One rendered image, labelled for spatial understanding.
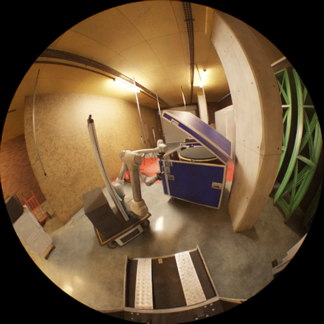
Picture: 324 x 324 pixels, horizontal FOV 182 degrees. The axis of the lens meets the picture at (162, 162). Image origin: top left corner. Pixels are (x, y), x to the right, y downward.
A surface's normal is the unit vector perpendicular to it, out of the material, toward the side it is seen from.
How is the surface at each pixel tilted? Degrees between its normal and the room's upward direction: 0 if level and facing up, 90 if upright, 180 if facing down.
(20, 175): 90
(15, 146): 90
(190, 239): 0
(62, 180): 90
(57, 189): 90
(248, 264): 0
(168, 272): 1
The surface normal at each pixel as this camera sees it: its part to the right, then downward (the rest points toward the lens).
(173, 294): -0.17, -0.94
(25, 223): 0.97, -0.10
